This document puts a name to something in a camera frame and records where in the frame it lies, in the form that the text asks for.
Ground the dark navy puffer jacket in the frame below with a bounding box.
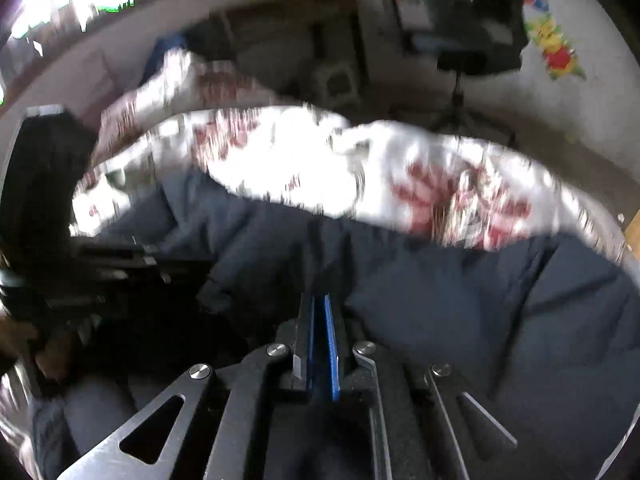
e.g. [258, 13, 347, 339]
[32, 171, 639, 479]

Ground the floral white red quilt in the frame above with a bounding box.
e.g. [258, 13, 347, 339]
[0, 46, 626, 480]

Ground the blue pillow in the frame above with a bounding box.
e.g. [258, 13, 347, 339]
[139, 32, 188, 86]

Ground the small plastic stool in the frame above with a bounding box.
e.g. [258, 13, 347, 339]
[314, 61, 359, 108]

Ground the wooden desk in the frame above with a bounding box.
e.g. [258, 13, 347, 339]
[184, 0, 369, 110]

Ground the black office chair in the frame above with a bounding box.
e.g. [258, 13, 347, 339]
[399, 0, 528, 148]

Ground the Winnie the Pooh sticker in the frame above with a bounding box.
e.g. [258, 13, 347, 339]
[525, 13, 587, 80]

